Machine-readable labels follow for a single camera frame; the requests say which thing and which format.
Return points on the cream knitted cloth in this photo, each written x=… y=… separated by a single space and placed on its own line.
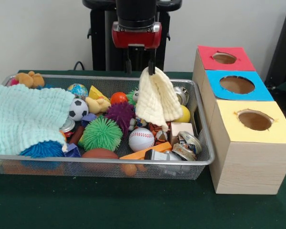
x=157 y=100

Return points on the purple spiky monster toy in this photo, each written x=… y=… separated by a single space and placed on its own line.
x=120 y=114

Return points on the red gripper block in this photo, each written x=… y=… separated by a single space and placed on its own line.
x=135 y=39

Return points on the black white soccer ball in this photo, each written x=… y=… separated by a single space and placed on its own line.
x=78 y=109

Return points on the green spiky ball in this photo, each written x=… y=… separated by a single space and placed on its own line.
x=101 y=134

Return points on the wooden box with three holes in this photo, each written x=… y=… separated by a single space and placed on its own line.
x=248 y=167

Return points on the light blue knitted cloth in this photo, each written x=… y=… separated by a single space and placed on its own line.
x=19 y=114

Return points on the orange plastic block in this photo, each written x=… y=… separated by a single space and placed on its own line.
x=162 y=146

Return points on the yellow ball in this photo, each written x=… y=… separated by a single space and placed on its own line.
x=186 y=114

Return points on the crushed silver can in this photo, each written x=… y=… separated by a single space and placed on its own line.
x=186 y=148

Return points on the black upright stand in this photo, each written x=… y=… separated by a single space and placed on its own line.
x=283 y=47

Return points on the shallow mesh bin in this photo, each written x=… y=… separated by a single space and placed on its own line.
x=62 y=78

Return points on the small globe ball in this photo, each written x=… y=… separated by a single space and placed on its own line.
x=78 y=90

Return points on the wooden cube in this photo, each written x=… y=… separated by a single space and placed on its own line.
x=182 y=131

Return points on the white baseball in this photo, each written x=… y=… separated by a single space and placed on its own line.
x=141 y=140

